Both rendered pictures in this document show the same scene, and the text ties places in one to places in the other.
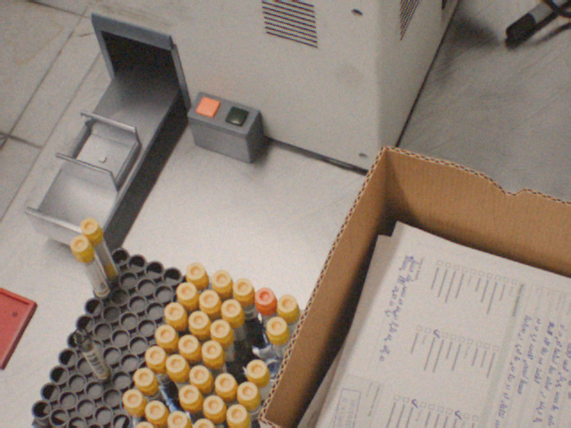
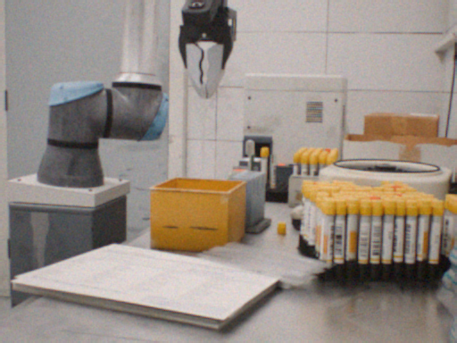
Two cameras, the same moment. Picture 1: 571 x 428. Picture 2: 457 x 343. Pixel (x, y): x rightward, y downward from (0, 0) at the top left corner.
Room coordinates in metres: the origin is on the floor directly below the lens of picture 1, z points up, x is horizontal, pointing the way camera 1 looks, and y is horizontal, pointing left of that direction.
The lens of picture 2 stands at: (-1.08, 0.77, 1.14)
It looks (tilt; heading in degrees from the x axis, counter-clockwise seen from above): 7 degrees down; 341
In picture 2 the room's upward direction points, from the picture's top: 1 degrees clockwise
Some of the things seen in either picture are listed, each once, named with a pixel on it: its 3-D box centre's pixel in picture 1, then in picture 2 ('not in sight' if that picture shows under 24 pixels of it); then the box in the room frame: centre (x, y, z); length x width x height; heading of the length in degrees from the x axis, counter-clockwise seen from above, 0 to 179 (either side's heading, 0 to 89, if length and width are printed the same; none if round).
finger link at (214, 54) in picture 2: not in sight; (218, 71); (0.00, 0.43, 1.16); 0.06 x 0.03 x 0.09; 148
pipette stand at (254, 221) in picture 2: not in sight; (247, 200); (0.08, 0.34, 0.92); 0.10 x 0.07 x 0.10; 144
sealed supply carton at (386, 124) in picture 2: not in sight; (402, 140); (0.88, -0.51, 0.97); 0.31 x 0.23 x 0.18; 142
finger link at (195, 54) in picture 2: not in sight; (199, 71); (0.01, 0.46, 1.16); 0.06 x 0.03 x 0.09; 148
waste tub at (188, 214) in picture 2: not in sight; (199, 213); (-0.02, 0.47, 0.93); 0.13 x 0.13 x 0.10; 58
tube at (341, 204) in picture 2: not in sight; (339, 238); (-0.28, 0.34, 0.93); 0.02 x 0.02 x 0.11
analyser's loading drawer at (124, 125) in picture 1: (112, 135); (253, 167); (0.59, 0.14, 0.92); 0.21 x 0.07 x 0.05; 149
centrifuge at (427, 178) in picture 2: not in sight; (375, 196); (0.02, 0.10, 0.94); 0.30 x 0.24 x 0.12; 50
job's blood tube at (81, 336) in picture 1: (95, 358); (272, 175); (0.38, 0.17, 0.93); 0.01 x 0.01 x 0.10; 59
